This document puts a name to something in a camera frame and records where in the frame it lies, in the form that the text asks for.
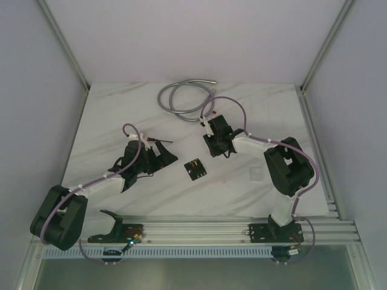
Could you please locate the black fuse box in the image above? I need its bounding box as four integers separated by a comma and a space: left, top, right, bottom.
184, 158, 207, 181

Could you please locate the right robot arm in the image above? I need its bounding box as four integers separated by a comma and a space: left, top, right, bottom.
200, 115, 315, 241

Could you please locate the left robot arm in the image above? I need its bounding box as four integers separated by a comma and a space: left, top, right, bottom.
30, 140, 178, 250

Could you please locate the clear fuse box cover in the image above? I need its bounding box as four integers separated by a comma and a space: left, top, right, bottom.
249, 166, 264, 182

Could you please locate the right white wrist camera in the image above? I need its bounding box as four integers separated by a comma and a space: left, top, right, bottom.
199, 116, 214, 137

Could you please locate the red handled screwdriver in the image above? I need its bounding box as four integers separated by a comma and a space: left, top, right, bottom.
147, 137, 173, 143

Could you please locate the grey coiled hose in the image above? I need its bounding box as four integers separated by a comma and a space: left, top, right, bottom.
157, 79, 218, 123

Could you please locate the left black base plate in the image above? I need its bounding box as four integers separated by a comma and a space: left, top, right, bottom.
87, 224, 143, 243

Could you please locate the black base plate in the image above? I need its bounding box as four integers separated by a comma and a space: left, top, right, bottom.
87, 224, 143, 243
249, 223, 304, 243

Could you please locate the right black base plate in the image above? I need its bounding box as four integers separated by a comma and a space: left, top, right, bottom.
249, 223, 304, 243

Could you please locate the aluminium mounting rail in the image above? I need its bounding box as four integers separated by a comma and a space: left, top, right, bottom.
123, 215, 360, 246

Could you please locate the slotted cable duct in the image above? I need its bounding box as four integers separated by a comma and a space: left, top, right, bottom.
42, 245, 345, 260

